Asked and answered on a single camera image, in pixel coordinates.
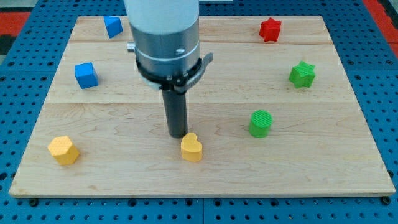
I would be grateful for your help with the green cylinder block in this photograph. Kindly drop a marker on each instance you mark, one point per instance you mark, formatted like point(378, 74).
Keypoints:
point(260, 123)

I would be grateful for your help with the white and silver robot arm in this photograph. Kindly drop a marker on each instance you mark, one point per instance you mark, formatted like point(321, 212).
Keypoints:
point(166, 38)

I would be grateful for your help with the wooden board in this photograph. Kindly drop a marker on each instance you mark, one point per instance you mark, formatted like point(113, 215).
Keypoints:
point(319, 144)

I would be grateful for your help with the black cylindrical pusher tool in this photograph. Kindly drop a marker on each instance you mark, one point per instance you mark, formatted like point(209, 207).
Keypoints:
point(176, 113)

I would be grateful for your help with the yellow heart block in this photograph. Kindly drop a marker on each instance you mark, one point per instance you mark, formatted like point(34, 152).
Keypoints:
point(191, 148)

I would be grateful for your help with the red star block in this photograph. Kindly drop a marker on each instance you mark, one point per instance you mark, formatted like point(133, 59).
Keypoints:
point(270, 30)

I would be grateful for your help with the green star block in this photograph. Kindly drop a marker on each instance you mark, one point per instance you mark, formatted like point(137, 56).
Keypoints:
point(302, 75)

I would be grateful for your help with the blue cube block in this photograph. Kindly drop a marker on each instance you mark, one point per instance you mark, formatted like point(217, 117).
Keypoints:
point(85, 75)

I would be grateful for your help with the blue triangular block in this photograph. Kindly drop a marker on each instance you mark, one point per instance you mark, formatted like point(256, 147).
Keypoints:
point(113, 26)

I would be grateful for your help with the yellow hexagon block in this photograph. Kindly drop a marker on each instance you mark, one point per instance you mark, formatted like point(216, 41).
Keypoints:
point(63, 150)

